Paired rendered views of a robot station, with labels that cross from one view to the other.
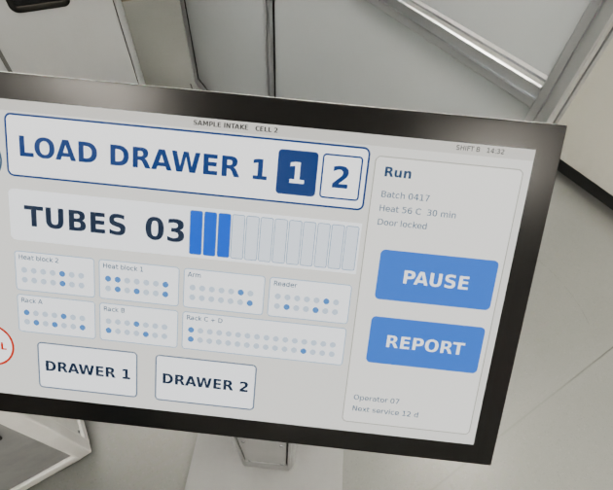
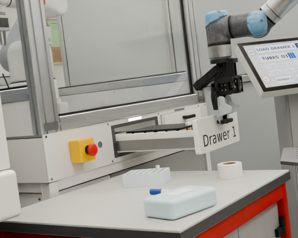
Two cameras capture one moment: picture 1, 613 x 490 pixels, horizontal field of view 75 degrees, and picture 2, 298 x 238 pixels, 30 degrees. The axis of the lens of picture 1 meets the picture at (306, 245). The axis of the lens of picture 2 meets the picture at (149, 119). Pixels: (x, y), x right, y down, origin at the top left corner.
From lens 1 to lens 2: 2.62 m
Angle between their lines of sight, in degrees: 51
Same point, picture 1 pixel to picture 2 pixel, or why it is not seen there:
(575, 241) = not seen: outside the picture
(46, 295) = (271, 69)
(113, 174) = (272, 50)
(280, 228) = not seen: outside the picture
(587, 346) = not seen: outside the picture
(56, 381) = (280, 82)
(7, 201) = (258, 57)
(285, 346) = not seen: outside the picture
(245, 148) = (289, 44)
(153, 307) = (289, 67)
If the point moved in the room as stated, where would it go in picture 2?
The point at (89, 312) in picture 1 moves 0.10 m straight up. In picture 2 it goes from (279, 70) to (277, 48)
